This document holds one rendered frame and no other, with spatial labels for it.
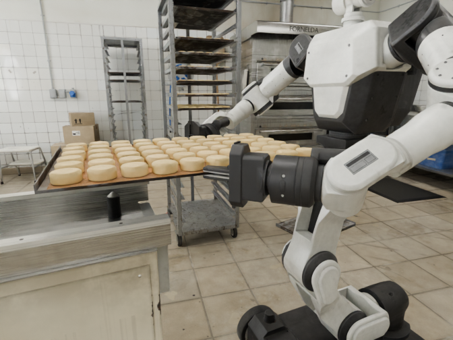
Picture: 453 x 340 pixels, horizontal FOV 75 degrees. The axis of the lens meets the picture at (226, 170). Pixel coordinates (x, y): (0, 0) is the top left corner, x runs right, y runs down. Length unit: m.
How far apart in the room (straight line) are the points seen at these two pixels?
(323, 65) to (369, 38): 0.14
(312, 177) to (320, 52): 0.56
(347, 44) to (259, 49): 3.28
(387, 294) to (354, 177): 1.03
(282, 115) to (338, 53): 3.38
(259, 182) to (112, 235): 0.30
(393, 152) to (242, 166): 0.24
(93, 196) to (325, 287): 0.76
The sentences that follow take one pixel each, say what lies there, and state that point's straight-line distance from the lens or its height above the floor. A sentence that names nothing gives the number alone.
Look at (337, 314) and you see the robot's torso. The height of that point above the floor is 0.37.
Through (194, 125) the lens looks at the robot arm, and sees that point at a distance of 0.99.
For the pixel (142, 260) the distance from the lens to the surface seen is 0.64.
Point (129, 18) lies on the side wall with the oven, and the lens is 4.97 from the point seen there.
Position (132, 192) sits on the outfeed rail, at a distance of 0.89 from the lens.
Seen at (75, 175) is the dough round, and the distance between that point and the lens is 0.56.
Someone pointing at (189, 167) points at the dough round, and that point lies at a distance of 0.58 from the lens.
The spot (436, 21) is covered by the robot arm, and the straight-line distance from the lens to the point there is 0.83.
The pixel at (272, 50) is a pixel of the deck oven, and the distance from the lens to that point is 4.22.
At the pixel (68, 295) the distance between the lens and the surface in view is 0.66.
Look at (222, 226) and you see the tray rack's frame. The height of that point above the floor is 0.15.
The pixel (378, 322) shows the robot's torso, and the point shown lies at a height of 0.32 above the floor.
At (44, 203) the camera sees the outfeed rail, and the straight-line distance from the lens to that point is 0.90.
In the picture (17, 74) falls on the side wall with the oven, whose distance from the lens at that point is 5.14.
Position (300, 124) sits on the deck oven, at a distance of 4.43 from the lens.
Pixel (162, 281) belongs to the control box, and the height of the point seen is 0.73.
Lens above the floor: 1.15
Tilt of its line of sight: 15 degrees down
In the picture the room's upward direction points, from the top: straight up
